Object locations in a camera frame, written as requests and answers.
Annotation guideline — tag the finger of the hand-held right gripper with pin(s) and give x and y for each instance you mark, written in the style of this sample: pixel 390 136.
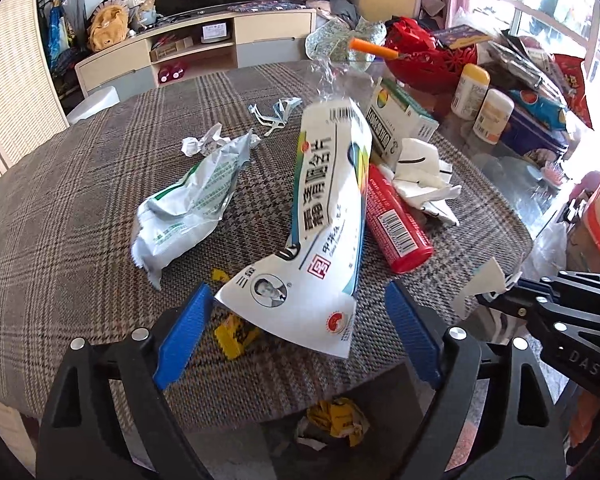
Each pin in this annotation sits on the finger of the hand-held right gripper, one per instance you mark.
pixel 505 304
pixel 530 289

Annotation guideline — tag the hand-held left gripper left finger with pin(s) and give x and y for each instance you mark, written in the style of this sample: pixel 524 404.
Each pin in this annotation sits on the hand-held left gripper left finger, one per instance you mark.
pixel 185 335

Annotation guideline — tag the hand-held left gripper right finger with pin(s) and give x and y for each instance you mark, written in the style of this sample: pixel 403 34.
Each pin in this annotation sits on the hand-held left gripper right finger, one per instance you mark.
pixel 412 335

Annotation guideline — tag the white paper scrap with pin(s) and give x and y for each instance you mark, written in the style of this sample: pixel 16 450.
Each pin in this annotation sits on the white paper scrap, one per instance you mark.
pixel 485 280

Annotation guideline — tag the black trash bin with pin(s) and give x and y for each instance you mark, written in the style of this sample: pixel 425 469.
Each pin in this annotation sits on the black trash bin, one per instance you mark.
pixel 280 435

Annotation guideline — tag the white printed snack bag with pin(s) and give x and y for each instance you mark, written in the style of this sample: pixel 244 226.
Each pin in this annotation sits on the white printed snack bag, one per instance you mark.
pixel 325 210

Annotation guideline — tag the torn white wrapper strips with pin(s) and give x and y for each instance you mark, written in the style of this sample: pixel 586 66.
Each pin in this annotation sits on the torn white wrapper strips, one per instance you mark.
pixel 280 110

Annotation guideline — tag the clear crinkled plastic bag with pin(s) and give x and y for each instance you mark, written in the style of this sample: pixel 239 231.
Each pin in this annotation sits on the clear crinkled plastic bag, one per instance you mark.
pixel 340 40

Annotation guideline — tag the crumpled yellow wrapper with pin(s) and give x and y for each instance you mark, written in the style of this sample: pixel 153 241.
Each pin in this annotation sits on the crumpled yellow wrapper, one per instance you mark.
pixel 235 337

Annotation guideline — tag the small yellow wrapper piece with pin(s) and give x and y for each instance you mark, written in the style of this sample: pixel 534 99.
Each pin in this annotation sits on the small yellow wrapper piece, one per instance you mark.
pixel 220 275

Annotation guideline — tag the grey plaid tablecloth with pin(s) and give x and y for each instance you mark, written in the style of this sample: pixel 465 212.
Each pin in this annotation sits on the grey plaid tablecloth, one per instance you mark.
pixel 105 260

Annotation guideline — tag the yellow wrappers in bin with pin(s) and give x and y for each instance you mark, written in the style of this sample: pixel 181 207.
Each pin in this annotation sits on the yellow wrappers in bin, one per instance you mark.
pixel 337 417

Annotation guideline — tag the red tube package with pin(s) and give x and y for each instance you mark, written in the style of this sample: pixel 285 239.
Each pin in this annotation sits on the red tube package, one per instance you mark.
pixel 395 220

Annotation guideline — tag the pink hairbrush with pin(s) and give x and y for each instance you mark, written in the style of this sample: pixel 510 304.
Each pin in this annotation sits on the pink hairbrush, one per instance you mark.
pixel 557 174

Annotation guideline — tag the white green foil bag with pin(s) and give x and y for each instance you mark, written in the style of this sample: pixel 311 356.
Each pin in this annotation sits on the white green foil bag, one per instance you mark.
pixel 190 200

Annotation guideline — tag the blue tin box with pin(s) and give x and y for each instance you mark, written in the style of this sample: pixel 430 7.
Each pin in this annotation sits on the blue tin box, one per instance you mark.
pixel 530 137

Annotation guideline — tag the crumpled white tissue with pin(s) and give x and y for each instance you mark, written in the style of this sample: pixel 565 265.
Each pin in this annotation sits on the crumpled white tissue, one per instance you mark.
pixel 420 170

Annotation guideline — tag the white bottle yellow cap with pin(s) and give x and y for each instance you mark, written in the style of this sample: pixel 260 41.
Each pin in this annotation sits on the white bottle yellow cap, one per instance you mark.
pixel 492 117
pixel 467 92

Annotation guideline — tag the blue snack bag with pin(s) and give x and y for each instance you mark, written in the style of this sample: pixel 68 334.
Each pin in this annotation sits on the blue snack bag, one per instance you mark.
pixel 537 107

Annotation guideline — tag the crumpled white paper ball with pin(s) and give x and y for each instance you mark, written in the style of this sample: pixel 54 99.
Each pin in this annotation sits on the crumpled white paper ball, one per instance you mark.
pixel 200 142

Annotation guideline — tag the red gift bag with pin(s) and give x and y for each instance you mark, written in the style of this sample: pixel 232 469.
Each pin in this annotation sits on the red gift bag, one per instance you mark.
pixel 575 85

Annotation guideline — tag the green white medicine box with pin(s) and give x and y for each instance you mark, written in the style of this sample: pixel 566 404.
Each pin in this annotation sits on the green white medicine box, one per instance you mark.
pixel 392 115

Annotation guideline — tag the red plastic basket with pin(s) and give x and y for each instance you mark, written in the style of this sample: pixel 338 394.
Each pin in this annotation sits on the red plastic basket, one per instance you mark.
pixel 430 67

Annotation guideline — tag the white plastic stool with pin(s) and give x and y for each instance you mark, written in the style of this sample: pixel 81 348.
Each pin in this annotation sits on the white plastic stool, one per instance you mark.
pixel 95 105

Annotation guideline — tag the dark blue flat box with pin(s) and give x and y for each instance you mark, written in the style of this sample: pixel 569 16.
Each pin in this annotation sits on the dark blue flat box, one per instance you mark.
pixel 462 36

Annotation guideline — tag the orange pen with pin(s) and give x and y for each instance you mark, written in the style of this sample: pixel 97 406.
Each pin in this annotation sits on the orange pen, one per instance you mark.
pixel 372 47

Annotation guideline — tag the beige woven cabinet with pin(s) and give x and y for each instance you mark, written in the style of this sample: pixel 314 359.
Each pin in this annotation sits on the beige woven cabinet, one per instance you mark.
pixel 15 85

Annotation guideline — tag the beige tv stand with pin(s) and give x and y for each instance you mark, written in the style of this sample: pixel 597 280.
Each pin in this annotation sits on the beige tv stand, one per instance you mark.
pixel 260 40

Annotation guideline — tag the yellow plush toy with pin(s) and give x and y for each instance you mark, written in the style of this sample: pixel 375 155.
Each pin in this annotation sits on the yellow plush toy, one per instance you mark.
pixel 107 27

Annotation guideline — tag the blue hanging bag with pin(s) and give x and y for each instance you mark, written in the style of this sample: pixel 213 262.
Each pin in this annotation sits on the blue hanging bag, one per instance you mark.
pixel 57 35

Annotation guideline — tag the grey clothes pile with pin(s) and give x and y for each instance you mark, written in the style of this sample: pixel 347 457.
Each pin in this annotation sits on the grey clothes pile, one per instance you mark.
pixel 337 5

